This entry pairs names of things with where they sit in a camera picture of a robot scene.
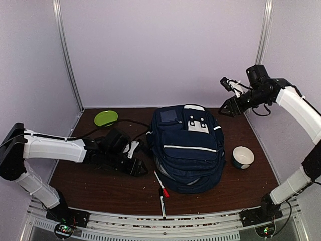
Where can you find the red capped marker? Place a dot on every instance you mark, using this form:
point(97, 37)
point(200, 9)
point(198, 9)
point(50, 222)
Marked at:
point(165, 193)

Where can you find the white teal bowl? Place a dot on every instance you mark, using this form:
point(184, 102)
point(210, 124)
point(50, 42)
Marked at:
point(242, 157)

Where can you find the navy blue backpack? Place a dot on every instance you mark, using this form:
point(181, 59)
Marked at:
point(187, 144)

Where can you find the aluminium frame post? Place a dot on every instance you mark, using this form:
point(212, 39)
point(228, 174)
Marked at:
point(65, 52)
point(263, 42)

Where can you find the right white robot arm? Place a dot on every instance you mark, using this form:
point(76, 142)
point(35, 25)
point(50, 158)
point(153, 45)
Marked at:
point(290, 126)

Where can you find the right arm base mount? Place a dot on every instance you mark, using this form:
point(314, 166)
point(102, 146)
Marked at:
point(260, 218)

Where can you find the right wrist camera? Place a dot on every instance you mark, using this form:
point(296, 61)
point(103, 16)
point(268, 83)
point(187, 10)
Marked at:
point(233, 86)

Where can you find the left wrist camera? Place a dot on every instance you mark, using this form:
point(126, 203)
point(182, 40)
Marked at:
point(131, 148)

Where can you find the aluminium front rail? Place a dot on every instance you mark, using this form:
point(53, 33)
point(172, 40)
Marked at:
point(211, 226)

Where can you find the left aluminium frame post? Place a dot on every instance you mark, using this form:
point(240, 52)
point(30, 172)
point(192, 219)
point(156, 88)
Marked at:
point(65, 52)

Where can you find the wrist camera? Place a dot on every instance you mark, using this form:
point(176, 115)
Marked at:
point(233, 86)
point(131, 148)

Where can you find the black capped marker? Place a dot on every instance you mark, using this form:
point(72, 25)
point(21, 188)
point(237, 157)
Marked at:
point(162, 203)

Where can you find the green plate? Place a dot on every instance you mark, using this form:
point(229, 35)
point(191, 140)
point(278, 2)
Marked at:
point(105, 118)

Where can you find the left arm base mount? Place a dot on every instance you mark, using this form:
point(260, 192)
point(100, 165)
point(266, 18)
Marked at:
point(66, 226)

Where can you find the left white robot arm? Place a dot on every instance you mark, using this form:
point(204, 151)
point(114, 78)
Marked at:
point(21, 145)

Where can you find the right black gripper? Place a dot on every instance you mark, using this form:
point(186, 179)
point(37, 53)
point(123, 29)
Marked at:
point(226, 104)

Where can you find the right aluminium frame post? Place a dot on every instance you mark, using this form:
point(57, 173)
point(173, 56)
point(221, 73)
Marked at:
point(263, 42)

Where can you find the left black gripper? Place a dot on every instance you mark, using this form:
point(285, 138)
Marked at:
point(141, 163)

